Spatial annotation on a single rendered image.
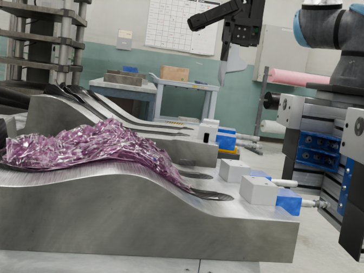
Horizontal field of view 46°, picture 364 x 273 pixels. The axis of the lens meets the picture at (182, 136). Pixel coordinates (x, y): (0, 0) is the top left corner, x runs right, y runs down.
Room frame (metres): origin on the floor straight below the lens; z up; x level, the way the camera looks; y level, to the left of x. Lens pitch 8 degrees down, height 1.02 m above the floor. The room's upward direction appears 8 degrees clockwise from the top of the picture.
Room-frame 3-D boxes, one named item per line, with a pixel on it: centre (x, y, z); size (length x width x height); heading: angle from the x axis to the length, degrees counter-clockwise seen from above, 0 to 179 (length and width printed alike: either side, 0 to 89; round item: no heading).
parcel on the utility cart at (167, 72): (6.93, 0.26, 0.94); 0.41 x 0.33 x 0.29; 104
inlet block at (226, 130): (0.97, -0.11, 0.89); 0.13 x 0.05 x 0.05; 85
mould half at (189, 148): (0.95, 0.17, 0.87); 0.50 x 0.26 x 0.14; 85
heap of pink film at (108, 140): (0.59, 0.11, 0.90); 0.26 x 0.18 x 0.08; 102
